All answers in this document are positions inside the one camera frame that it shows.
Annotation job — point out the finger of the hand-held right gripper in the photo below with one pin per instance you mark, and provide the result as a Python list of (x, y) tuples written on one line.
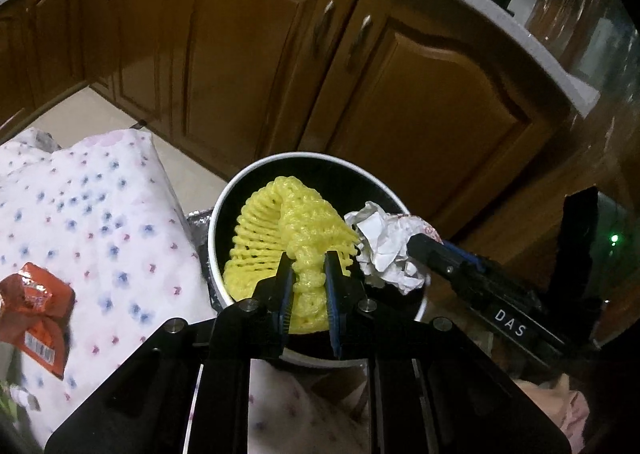
[(440, 259), (467, 254)]

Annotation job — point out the yellow foam fruit net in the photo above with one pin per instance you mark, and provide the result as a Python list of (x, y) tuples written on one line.
[(280, 224)]

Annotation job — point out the orange snack wrapper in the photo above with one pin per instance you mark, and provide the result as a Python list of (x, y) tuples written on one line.
[(35, 304)]

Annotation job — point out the wooden lower kitchen cabinet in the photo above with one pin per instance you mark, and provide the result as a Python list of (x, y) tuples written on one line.
[(260, 83)]

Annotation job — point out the green wrapper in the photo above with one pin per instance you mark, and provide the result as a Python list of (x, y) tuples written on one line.
[(7, 399)]

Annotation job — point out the brown wooden cabinet door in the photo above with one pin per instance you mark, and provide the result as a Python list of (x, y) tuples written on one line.
[(250, 63), (55, 38), (440, 123), (135, 33)]

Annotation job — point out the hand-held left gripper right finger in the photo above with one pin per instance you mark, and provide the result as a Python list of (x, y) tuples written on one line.
[(332, 309)]

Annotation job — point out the white paper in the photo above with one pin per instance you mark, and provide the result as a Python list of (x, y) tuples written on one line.
[(380, 244)]

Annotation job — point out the pink cloth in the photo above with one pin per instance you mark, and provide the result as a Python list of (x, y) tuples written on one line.
[(555, 409)]

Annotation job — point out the round white waste bin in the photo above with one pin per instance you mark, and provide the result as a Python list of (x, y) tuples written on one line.
[(225, 234)]

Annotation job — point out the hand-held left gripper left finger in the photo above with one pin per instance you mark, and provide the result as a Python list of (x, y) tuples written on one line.
[(285, 301)]

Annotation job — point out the white floral blanket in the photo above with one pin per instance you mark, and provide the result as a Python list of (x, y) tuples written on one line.
[(100, 214)]

